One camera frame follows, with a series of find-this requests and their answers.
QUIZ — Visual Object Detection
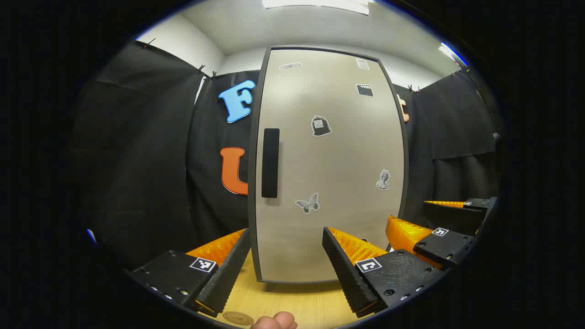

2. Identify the black backdrop cloth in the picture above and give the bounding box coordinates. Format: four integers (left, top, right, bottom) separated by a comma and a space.
69, 40, 501, 270

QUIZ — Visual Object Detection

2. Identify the black door handle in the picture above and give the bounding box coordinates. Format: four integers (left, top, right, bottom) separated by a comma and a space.
261, 128, 280, 199

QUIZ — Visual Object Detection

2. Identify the grey cabinet door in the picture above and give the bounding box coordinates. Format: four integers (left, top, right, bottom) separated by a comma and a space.
248, 46, 410, 284

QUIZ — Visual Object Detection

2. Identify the small ceiling light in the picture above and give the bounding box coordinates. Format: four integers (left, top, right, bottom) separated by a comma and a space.
439, 42, 469, 67

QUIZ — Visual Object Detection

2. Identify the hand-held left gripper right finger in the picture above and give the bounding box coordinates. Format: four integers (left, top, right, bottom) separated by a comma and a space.
322, 226, 446, 318

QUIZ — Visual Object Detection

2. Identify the long ceiling light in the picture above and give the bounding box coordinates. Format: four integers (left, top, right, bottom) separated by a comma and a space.
261, 0, 370, 16

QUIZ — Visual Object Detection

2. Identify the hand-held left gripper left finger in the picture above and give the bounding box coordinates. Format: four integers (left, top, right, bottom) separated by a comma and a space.
126, 228, 252, 318

